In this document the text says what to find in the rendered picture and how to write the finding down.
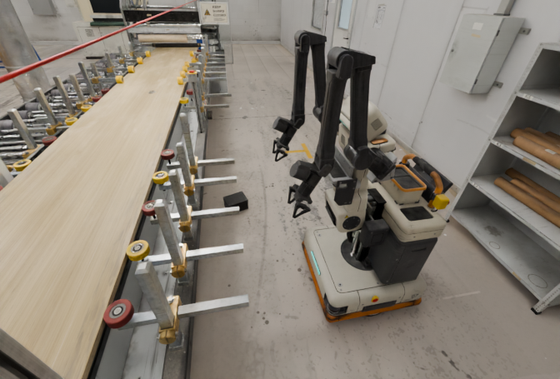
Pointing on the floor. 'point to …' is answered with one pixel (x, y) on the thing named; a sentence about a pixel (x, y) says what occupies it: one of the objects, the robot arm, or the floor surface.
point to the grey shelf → (489, 239)
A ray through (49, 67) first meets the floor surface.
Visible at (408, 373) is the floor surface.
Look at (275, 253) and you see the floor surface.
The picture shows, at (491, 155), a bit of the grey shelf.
